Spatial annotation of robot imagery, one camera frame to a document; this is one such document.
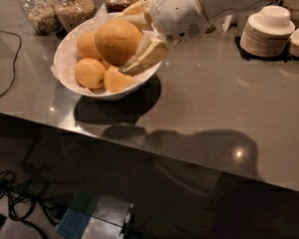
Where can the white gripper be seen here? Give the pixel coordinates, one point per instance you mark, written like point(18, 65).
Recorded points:
point(176, 13)

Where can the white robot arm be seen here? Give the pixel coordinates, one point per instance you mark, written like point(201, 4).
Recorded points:
point(218, 8)

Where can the white ceramic bowl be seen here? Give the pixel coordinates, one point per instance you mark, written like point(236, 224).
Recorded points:
point(66, 73)

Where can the white paper bowl liner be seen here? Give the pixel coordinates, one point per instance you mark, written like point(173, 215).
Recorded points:
point(61, 70)

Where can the white paper bowl upturned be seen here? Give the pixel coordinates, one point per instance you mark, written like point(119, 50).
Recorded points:
point(275, 19)

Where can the small orange in middle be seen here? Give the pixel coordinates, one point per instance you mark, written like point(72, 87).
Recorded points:
point(105, 63)

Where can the white stand board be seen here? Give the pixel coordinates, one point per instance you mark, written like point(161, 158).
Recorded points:
point(228, 22)

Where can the stack of white paper plates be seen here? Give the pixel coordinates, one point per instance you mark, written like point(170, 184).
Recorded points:
point(260, 42)

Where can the glass cereal jar far left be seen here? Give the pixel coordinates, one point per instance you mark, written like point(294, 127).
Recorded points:
point(42, 15)

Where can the black plate tray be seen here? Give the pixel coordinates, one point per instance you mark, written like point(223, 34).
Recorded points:
point(284, 57)

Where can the blue and grey floor box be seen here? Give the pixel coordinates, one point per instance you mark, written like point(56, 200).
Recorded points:
point(96, 217)

